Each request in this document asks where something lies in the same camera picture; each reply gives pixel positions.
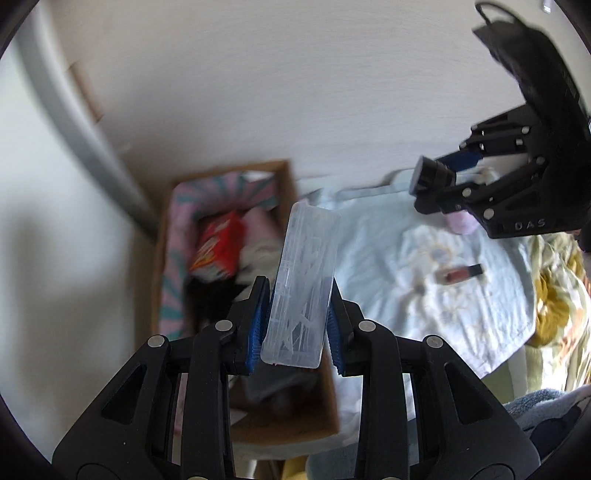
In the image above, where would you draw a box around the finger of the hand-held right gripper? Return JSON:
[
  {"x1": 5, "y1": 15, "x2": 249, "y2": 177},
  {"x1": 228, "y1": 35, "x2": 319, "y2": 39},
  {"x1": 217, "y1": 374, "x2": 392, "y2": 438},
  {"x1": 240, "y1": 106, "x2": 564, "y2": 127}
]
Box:
[
  {"x1": 414, "y1": 156, "x2": 549, "y2": 223},
  {"x1": 436, "y1": 105, "x2": 544, "y2": 171}
]

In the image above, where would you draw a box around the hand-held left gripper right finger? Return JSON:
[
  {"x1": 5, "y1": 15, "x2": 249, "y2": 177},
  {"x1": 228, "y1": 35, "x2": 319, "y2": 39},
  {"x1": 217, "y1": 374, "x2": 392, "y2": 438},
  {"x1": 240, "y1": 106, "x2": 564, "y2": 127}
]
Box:
[{"x1": 325, "y1": 277, "x2": 541, "y2": 480}]

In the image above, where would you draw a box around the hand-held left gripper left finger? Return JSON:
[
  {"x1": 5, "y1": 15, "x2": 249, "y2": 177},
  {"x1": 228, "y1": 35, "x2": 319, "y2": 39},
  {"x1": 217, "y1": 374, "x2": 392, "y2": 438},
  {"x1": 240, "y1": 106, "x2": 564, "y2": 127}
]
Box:
[{"x1": 52, "y1": 276, "x2": 271, "y2": 480}]

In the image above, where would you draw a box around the small black cylinder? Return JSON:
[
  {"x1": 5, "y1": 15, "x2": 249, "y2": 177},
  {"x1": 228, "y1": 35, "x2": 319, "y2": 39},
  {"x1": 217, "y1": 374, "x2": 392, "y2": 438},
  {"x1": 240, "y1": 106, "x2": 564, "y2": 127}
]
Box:
[{"x1": 409, "y1": 156, "x2": 458, "y2": 195}]

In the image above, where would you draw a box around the clear plastic case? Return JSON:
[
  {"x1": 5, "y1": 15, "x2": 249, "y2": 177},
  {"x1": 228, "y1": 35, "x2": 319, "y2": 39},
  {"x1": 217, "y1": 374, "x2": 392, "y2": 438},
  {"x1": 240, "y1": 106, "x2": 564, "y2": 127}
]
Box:
[{"x1": 260, "y1": 200, "x2": 342, "y2": 370}]

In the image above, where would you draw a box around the cardboard box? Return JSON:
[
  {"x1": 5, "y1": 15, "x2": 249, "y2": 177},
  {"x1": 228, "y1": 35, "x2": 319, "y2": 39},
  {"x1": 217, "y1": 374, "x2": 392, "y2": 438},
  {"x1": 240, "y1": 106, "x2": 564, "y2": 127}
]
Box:
[{"x1": 150, "y1": 159, "x2": 342, "y2": 446}]

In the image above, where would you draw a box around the pink round container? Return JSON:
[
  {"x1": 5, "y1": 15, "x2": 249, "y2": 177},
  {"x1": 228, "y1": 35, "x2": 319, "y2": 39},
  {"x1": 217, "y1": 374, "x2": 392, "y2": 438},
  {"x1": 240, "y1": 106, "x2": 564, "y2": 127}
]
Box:
[{"x1": 444, "y1": 210, "x2": 481, "y2": 235}]

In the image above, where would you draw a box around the black object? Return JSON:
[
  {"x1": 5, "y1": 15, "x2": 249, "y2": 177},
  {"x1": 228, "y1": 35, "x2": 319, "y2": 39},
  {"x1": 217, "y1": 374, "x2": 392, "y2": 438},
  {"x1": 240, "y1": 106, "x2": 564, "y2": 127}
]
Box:
[{"x1": 185, "y1": 272, "x2": 252, "y2": 333}]

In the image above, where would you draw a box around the white cloth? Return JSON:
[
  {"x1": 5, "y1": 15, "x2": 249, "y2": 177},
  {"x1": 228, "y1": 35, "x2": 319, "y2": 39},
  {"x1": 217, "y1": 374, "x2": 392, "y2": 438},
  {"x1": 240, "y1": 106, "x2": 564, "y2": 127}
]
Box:
[{"x1": 238, "y1": 242, "x2": 282, "y2": 278}]

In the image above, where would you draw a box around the small brown bottle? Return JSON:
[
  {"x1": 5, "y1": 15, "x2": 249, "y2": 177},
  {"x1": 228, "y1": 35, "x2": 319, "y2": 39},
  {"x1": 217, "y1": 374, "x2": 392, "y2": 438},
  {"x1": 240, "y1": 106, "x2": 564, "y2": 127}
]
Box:
[{"x1": 436, "y1": 264, "x2": 485, "y2": 286}]

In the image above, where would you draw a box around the red snack packet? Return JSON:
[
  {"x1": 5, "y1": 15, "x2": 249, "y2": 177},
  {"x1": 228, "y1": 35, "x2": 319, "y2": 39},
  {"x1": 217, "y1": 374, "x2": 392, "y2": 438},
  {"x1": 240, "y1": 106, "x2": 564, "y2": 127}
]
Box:
[{"x1": 190, "y1": 211, "x2": 247, "y2": 282}]

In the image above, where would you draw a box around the white printed blanket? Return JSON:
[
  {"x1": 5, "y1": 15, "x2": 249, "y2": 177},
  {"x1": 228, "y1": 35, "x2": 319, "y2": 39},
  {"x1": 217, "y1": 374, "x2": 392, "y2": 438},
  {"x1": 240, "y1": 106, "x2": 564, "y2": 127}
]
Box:
[{"x1": 300, "y1": 171, "x2": 539, "y2": 384}]

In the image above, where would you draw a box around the pink teal patterned cloth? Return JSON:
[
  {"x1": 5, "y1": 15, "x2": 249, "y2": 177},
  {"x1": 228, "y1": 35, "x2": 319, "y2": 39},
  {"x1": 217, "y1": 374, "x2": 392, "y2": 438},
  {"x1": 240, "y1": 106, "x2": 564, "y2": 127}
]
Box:
[{"x1": 159, "y1": 171, "x2": 280, "y2": 340}]

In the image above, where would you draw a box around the yellow floral blanket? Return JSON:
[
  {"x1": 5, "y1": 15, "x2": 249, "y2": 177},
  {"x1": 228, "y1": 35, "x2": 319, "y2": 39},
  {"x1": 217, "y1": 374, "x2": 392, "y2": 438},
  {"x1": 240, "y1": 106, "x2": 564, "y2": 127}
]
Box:
[{"x1": 522, "y1": 231, "x2": 591, "y2": 393}]

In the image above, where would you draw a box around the yellow object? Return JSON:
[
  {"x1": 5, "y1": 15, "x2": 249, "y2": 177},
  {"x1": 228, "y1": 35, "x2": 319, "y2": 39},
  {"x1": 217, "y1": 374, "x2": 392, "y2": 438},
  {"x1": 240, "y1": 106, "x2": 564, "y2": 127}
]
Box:
[{"x1": 281, "y1": 455, "x2": 315, "y2": 480}]

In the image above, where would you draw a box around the blue cartoon towel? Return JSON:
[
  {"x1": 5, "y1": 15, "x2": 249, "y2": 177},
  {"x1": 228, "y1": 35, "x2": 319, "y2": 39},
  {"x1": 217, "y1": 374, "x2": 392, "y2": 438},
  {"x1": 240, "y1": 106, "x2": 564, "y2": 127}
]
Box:
[{"x1": 503, "y1": 388, "x2": 591, "y2": 462}]

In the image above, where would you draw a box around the grey metal pole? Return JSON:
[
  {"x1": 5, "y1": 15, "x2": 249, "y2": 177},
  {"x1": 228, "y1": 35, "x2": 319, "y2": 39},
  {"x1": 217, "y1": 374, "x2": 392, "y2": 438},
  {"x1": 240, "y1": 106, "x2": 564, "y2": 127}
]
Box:
[{"x1": 16, "y1": 28, "x2": 160, "y2": 241}]

